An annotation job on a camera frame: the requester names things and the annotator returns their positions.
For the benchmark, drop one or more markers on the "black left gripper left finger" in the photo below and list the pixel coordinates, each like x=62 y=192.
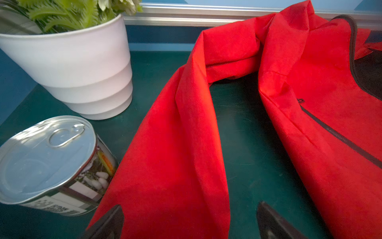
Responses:
x=109 y=226

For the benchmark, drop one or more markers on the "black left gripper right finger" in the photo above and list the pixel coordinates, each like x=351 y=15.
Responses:
x=273 y=226

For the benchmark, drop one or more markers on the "red jacket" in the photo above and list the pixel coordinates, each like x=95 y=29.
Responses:
x=321 y=84

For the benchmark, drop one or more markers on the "silver tin can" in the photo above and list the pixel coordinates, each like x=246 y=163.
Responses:
x=59 y=165

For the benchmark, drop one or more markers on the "white plant pot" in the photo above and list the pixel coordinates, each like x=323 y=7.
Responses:
x=89 y=70

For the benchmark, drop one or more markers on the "green artificial plant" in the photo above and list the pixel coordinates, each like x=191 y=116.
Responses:
x=58 y=16

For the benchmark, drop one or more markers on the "aluminium frame rail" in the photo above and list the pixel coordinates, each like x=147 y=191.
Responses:
x=155 y=14

